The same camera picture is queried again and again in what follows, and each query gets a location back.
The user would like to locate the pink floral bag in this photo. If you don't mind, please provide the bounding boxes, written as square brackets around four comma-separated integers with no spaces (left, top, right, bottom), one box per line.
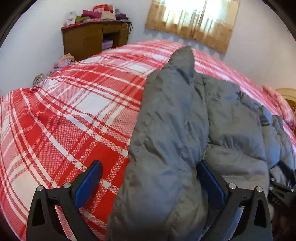
[51,53,76,74]

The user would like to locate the white card with picture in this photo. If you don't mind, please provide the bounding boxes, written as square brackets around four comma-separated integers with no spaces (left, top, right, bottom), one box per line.
[66,11,77,26]

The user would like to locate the red white plaid bedspread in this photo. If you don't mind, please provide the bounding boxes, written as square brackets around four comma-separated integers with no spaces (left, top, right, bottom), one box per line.
[1,40,295,240]

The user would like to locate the pink floral pillow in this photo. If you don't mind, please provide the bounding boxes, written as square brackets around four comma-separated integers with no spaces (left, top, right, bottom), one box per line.
[262,85,295,130]

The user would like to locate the wooden headboard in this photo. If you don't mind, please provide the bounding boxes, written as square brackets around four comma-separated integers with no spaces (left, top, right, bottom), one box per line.
[276,88,296,111]

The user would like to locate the pile of folded clothes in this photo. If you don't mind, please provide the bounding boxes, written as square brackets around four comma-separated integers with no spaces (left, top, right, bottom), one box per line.
[76,4,129,24]

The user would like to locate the grey knitted bundle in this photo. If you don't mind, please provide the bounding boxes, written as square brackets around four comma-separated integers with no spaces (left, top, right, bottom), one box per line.
[33,73,50,87]

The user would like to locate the brown wooden desk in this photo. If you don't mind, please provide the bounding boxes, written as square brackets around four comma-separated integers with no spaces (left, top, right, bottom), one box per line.
[61,20,132,61]

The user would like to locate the purple items in desk shelf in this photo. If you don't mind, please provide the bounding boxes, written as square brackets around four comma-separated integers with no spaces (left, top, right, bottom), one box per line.
[102,40,113,50]

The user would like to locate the tan patterned curtain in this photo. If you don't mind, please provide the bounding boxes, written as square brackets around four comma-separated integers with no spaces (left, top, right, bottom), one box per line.
[145,0,240,54]

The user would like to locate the grey puffer jacket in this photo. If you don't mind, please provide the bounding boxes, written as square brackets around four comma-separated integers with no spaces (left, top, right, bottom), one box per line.
[106,47,295,240]

